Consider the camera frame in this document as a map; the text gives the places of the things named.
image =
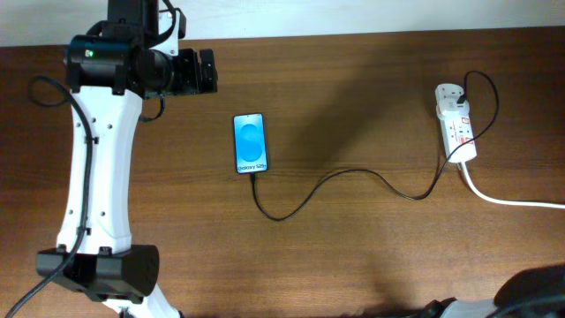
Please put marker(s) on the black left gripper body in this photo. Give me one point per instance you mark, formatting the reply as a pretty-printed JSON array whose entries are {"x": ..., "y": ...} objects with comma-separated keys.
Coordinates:
[{"x": 184, "y": 71}]

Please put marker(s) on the blue Galaxy smartphone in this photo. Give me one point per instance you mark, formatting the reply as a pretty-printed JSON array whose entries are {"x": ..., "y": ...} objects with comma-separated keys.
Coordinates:
[{"x": 250, "y": 143}]

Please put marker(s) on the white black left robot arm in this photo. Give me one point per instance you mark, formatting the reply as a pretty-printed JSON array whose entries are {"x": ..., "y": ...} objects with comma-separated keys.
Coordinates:
[{"x": 131, "y": 56}]

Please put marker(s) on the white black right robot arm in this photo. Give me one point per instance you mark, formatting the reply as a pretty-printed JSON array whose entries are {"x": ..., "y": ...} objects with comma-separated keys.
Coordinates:
[{"x": 531, "y": 293}]

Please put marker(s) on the white USB charger plug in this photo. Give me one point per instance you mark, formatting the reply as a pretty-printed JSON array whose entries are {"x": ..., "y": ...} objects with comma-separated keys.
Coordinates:
[{"x": 452, "y": 106}]

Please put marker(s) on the white power strip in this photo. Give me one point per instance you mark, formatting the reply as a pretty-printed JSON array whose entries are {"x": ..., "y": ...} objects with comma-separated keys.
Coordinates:
[{"x": 456, "y": 132}]

